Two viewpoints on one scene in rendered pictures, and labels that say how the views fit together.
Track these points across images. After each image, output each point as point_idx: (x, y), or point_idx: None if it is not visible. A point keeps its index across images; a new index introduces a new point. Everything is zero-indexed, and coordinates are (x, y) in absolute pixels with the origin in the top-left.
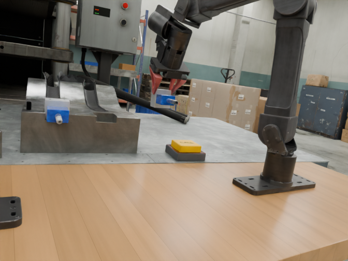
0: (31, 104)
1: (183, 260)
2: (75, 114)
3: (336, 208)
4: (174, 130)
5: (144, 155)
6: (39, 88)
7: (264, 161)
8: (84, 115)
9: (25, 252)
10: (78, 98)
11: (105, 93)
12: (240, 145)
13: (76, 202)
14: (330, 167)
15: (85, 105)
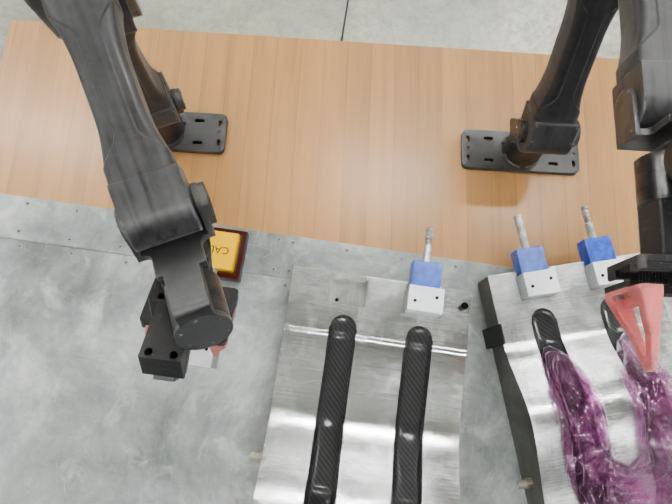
0: (452, 372)
1: (368, 62)
2: (398, 281)
3: (156, 67)
4: (110, 440)
5: (287, 267)
6: (436, 487)
7: (84, 207)
8: (385, 279)
9: (460, 103)
10: (355, 448)
11: (285, 469)
12: (37, 300)
13: (416, 156)
14: None
15: (348, 408)
